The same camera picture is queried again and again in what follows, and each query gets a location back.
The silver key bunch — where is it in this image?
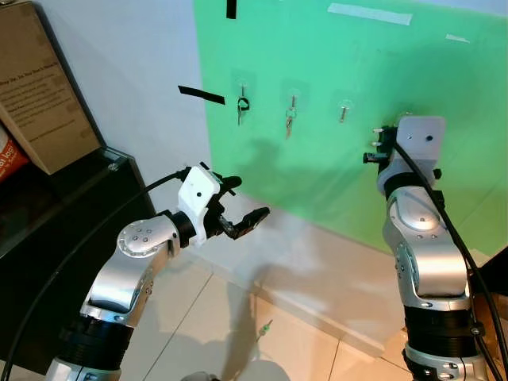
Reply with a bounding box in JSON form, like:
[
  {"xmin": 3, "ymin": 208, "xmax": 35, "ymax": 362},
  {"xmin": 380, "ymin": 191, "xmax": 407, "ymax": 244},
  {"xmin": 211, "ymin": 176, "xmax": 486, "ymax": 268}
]
[{"xmin": 284, "ymin": 107, "xmax": 298, "ymax": 140}]

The green poster board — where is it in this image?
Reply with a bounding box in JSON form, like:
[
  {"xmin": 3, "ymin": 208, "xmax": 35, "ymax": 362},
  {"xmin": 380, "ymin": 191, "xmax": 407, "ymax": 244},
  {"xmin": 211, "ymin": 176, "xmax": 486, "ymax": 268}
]
[{"xmin": 193, "ymin": 0, "xmax": 508, "ymax": 256}]

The long black tape strip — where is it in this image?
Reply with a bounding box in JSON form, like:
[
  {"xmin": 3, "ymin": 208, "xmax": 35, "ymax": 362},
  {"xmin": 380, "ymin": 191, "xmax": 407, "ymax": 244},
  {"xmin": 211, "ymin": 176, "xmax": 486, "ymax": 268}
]
[{"xmin": 178, "ymin": 85, "xmax": 226, "ymax": 106}]

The long white tape strip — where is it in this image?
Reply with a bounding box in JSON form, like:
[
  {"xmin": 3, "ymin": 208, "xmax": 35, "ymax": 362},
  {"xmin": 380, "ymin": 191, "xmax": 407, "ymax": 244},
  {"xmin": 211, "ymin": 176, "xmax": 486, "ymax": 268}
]
[{"xmin": 327, "ymin": 2, "xmax": 414, "ymax": 26}]

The brown cardboard box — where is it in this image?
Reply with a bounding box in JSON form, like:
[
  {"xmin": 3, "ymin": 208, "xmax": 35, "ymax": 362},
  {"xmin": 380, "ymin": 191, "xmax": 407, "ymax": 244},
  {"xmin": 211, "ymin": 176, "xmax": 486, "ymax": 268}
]
[{"xmin": 0, "ymin": 0, "xmax": 102, "ymax": 175}]

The red printed packet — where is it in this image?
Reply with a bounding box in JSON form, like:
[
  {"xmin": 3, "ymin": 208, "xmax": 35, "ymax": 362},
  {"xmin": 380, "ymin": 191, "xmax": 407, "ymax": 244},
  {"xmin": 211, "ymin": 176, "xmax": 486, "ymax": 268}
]
[{"xmin": 0, "ymin": 127, "xmax": 31, "ymax": 185}]

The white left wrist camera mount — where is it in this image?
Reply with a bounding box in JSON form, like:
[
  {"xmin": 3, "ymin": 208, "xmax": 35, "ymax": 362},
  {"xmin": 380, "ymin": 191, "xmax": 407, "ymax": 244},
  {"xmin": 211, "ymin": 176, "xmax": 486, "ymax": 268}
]
[{"xmin": 176, "ymin": 164, "xmax": 223, "ymax": 247}]

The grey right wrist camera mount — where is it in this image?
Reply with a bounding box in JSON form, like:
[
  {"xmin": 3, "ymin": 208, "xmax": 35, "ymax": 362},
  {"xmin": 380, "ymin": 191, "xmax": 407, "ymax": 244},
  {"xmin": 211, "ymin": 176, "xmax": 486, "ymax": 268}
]
[{"xmin": 394, "ymin": 115, "xmax": 447, "ymax": 182}]

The clear adhesive wall hook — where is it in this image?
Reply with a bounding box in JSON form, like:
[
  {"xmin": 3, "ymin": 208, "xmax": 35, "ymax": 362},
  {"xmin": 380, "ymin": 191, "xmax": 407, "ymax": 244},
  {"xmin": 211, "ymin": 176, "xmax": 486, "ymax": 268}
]
[
  {"xmin": 282, "ymin": 86, "xmax": 306, "ymax": 112},
  {"xmin": 232, "ymin": 70, "xmax": 255, "ymax": 100},
  {"xmin": 335, "ymin": 97, "xmax": 356, "ymax": 124}
]

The key with black ring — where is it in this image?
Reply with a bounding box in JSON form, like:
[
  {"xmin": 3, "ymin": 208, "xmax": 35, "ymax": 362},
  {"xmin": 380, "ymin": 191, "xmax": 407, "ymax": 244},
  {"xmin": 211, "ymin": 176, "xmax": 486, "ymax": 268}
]
[{"xmin": 236, "ymin": 95, "xmax": 251, "ymax": 126}]

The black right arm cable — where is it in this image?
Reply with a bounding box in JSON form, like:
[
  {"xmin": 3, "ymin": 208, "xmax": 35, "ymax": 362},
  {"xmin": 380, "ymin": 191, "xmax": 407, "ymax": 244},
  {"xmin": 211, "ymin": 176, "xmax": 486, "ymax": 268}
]
[{"xmin": 393, "ymin": 141, "xmax": 508, "ymax": 381}]

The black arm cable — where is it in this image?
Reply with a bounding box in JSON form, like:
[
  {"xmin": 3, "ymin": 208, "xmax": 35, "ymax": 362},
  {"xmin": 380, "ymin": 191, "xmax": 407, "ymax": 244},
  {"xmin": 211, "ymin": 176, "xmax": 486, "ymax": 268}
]
[
  {"xmin": 0, "ymin": 169, "xmax": 191, "ymax": 381},
  {"xmin": 393, "ymin": 141, "xmax": 508, "ymax": 381}
]

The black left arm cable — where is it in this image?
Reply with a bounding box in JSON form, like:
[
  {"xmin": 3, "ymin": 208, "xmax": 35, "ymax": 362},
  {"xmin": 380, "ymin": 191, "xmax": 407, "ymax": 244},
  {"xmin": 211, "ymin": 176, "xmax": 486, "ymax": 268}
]
[{"xmin": 0, "ymin": 169, "xmax": 191, "ymax": 381}]

